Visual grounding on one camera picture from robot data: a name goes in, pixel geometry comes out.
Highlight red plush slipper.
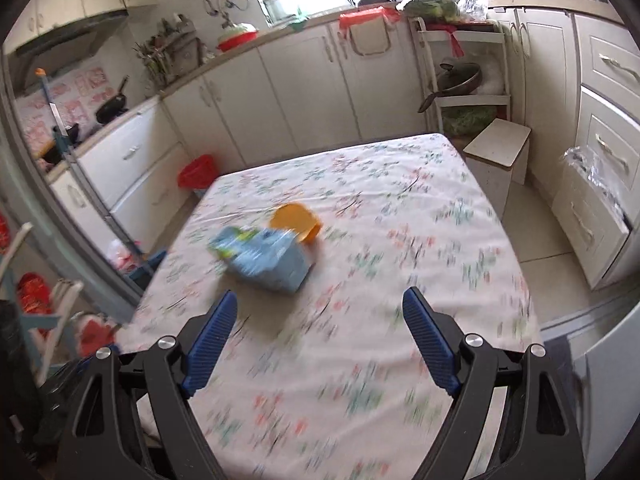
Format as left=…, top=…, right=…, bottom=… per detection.
left=17, top=272, right=53, bottom=331

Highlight white refrigerator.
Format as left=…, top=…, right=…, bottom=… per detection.
left=572, top=300, right=640, bottom=480

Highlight white lower kitchen cabinets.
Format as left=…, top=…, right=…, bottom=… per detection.
left=47, top=5, right=581, bottom=241

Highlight white bag in cart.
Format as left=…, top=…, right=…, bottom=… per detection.
left=475, top=57, right=506, bottom=96

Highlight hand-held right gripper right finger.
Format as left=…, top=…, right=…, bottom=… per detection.
left=402, top=286, right=586, bottom=480

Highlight white shelf cart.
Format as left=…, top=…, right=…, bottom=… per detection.
left=409, top=15, right=512, bottom=136

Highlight clear bag on drawer handle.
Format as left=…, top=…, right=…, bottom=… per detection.
left=562, top=146, right=633, bottom=221

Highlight range hood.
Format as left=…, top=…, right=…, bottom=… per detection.
left=10, top=10, right=130, bottom=76

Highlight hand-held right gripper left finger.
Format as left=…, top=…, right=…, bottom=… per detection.
left=67, top=289, right=240, bottom=480

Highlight bag of green vegetables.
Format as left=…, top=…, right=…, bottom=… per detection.
left=402, top=0, right=461, bottom=23

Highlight blue snack packet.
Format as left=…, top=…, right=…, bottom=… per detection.
left=207, top=226, right=313, bottom=293

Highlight mop with metal handle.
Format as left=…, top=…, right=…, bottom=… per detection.
left=35, top=67, right=151, bottom=271

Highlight white wooden stool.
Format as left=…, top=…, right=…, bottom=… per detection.
left=462, top=119, right=532, bottom=221

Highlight red basin with green lid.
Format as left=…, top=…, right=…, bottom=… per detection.
left=216, top=22, right=260, bottom=53

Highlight blue and white shoe rack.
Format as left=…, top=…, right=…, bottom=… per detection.
left=0, top=222, right=86, bottom=386

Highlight small black pan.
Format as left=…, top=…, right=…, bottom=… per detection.
left=37, top=122, right=81, bottom=163

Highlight pink plastic bag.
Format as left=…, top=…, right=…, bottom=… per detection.
left=110, top=239, right=143, bottom=273

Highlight clear plastic bag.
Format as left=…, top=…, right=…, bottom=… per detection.
left=452, top=0, right=490, bottom=23

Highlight white drawer cabinet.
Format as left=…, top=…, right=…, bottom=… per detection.
left=550, top=10, right=640, bottom=291

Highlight pink patterned backsplash sheet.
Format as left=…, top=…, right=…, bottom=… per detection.
left=15, top=67, right=108, bottom=156

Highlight floral tablecloth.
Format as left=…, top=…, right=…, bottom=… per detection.
left=116, top=132, right=543, bottom=480

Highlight leafy greens in cart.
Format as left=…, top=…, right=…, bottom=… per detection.
left=442, top=105, right=498, bottom=136

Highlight black wok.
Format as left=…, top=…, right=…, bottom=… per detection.
left=417, top=62, right=483, bottom=113

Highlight black frying pan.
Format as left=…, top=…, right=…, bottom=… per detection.
left=95, top=76, right=130, bottom=125

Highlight trash bin with red liner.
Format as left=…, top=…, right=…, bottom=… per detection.
left=178, top=154, right=218, bottom=201

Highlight white bag with red handles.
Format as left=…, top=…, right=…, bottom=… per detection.
left=339, top=6, right=402, bottom=57

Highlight utensil rack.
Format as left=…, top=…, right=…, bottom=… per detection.
left=132, top=17, right=211, bottom=91

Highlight orange peel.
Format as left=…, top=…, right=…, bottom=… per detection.
left=269, top=202, right=323, bottom=246

